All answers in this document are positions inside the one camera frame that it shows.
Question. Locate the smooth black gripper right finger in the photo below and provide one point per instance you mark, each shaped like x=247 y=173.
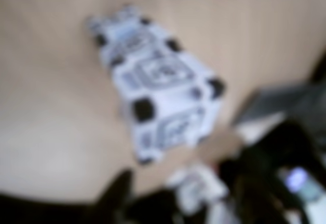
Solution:
x=124 y=198

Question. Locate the white cube with layers symbol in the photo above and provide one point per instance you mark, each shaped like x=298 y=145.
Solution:
x=173 y=101

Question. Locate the speckled black gripper left finger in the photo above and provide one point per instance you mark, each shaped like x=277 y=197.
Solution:
x=38 y=208

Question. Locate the white cube with crossed symbol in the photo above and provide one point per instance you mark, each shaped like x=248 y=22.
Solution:
x=135 y=43

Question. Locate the white cube with lightning symbol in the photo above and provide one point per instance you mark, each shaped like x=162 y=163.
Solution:
x=119 y=20

